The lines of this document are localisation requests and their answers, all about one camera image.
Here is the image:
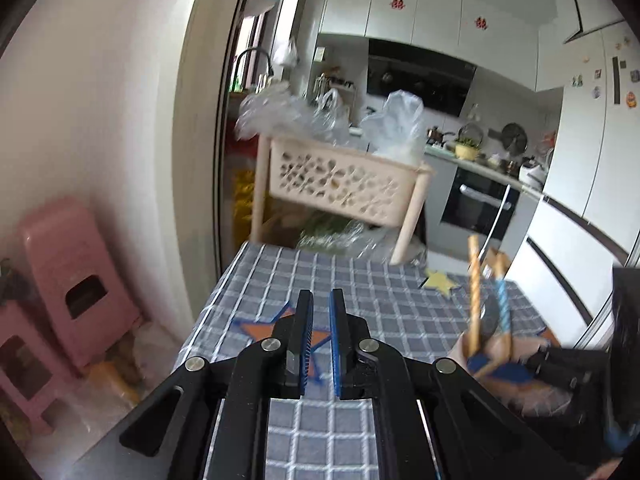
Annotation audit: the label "low pink plastic stool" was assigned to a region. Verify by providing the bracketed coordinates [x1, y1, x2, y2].
[0, 300, 76, 436]

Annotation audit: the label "white hanging plastic bag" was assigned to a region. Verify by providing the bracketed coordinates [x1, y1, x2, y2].
[272, 40, 298, 68]

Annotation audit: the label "golden yellow package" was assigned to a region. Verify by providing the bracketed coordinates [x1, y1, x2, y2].
[232, 170, 273, 241]

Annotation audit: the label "small crumpled clear bag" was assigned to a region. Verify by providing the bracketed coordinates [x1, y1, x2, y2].
[310, 87, 353, 146]

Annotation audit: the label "blue patterned chopstick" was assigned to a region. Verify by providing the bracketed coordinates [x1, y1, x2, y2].
[492, 252, 513, 356]

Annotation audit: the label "beige perforated basket rack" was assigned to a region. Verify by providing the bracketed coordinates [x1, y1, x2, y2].
[249, 132, 435, 266]

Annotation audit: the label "white refrigerator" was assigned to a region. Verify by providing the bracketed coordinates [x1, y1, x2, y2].
[502, 20, 640, 341]

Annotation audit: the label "wooden chopstick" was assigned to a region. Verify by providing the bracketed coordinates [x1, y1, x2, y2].
[467, 234, 483, 361]

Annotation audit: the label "black plastic bag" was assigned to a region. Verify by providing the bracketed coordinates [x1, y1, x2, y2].
[0, 257, 26, 306]

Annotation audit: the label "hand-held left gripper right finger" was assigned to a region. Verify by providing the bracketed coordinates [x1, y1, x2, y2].
[329, 288, 583, 480]

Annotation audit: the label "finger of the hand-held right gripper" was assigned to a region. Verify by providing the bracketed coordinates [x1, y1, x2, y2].
[485, 345, 611, 413]
[466, 351, 501, 380]

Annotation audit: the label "round dark hanging pan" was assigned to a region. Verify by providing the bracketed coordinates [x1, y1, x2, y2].
[501, 122, 528, 153]

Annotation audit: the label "black built-in oven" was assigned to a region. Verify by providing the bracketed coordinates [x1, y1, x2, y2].
[440, 165, 521, 236]

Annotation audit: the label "tall pink plastic stool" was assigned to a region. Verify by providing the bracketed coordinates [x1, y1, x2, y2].
[20, 197, 143, 368]

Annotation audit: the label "curved metal faucet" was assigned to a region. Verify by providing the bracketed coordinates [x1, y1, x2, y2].
[232, 47, 275, 93]

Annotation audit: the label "bluish clear plastic bag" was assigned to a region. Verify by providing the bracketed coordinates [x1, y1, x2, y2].
[360, 90, 426, 166]

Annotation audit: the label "black range hood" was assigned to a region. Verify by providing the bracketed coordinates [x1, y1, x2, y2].
[366, 37, 477, 116]

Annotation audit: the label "white rice cooker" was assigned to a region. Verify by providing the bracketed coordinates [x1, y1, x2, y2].
[517, 160, 546, 188]

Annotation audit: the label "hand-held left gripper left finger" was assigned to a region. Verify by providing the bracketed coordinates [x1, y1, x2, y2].
[119, 290, 316, 480]

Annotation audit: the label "white upper kitchen cabinets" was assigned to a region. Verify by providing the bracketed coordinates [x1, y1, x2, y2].
[317, 0, 568, 93]

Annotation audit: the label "grey chequered tablecloth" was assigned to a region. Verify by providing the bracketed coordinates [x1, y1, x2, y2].
[180, 241, 556, 480]

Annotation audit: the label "dark grey spoon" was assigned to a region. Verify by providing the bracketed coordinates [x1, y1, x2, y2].
[477, 292, 501, 341]

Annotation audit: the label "clear bag under basket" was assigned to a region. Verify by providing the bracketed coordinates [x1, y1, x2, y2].
[295, 212, 396, 261]

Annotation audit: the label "yellow woven sack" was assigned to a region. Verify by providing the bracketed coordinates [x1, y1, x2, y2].
[80, 330, 176, 411]

